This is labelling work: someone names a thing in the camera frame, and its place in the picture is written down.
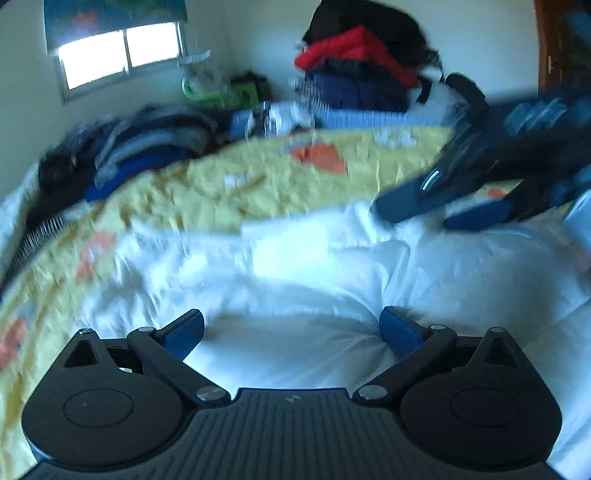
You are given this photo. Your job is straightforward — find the white quilted down jacket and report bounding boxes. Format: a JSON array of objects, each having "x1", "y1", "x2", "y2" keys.
[{"x1": 74, "y1": 203, "x2": 590, "y2": 479}]

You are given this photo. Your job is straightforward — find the dark folded clothes stack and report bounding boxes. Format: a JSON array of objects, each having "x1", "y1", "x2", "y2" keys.
[{"x1": 26, "y1": 104, "x2": 232, "y2": 228}]

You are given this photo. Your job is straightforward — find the brown wooden door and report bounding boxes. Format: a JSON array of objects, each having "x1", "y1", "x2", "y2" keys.
[{"x1": 534, "y1": 0, "x2": 590, "y2": 91}]

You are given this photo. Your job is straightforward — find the navy blue jacket on pile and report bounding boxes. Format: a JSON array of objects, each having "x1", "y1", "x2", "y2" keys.
[{"x1": 307, "y1": 73, "x2": 410, "y2": 113}]

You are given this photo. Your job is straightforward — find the black garment on pile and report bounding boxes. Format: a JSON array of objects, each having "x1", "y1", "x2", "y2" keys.
[{"x1": 301, "y1": 1, "x2": 441, "y2": 68}]

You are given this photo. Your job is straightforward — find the red jacket on pile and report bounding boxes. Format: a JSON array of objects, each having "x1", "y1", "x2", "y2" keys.
[{"x1": 294, "y1": 26, "x2": 420, "y2": 88}]

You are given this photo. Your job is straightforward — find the crumpled black white plastic bag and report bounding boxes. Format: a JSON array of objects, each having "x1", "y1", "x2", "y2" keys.
[{"x1": 245, "y1": 101, "x2": 315, "y2": 138}]

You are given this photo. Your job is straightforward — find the yellow cartoon bed quilt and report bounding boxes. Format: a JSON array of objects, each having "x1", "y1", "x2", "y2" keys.
[{"x1": 1, "y1": 127, "x2": 448, "y2": 479}]

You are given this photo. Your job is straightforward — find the light blue knitted blanket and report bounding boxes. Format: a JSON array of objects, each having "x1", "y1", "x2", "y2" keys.
[{"x1": 226, "y1": 110, "x2": 444, "y2": 140}]

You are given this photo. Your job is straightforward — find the white patterned bed sheet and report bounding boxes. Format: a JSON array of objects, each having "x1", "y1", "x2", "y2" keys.
[{"x1": 0, "y1": 163, "x2": 40, "y2": 277}]

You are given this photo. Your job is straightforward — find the green plastic stool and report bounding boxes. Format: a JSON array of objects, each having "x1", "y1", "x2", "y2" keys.
[{"x1": 181, "y1": 70, "x2": 273, "y2": 110}]

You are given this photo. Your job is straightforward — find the patterned fabric bag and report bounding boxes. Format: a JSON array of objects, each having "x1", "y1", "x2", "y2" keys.
[{"x1": 177, "y1": 49, "x2": 230, "y2": 101}]

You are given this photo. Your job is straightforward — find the lotus print roller blind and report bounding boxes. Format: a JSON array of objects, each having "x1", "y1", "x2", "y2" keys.
[{"x1": 43, "y1": 0, "x2": 187, "y2": 51}]

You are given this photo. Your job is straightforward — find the window with aluminium frame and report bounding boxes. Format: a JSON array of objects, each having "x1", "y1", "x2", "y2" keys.
[{"x1": 52, "y1": 22, "x2": 185, "y2": 104}]

